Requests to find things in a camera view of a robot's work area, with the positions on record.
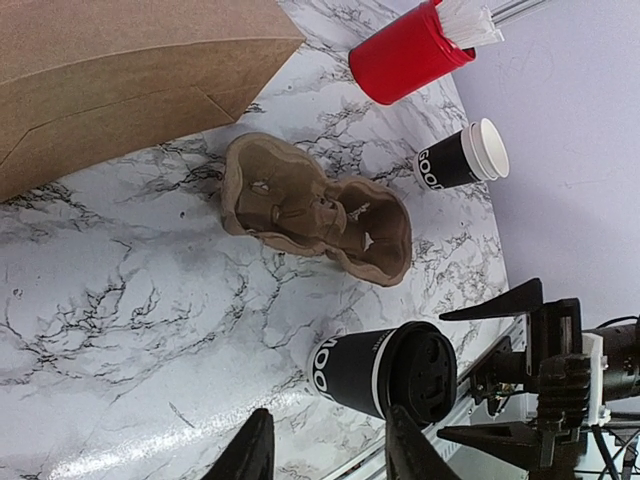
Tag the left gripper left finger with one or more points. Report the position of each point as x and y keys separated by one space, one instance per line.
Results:
x=251 y=453

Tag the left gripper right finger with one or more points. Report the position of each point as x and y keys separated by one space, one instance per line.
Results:
x=408 y=453

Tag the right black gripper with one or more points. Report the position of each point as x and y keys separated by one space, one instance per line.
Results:
x=553 y=367

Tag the black plastic cup lid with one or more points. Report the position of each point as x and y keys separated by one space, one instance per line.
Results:
x=415 y=368

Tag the black paper coffee cup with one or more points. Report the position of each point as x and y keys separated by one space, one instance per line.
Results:
x=354 y=370

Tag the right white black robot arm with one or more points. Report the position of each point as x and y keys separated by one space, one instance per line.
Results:
x=613 y=349

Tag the stack of paper cups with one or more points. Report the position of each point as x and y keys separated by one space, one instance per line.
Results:
x=474 y=154

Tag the brown pulp cup carrier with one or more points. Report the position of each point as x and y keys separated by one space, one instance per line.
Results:
x=280 y=195

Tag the red cylindrical container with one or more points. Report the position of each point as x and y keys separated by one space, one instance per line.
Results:
x=406 y=55

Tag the white wrapped straws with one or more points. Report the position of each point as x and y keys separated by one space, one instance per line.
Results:
x=468 y=24

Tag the brown paper bag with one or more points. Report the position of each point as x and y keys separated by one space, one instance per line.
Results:
x=83 y=82

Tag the right aluminium frame post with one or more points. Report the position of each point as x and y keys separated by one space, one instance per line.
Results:
x=514 y=10

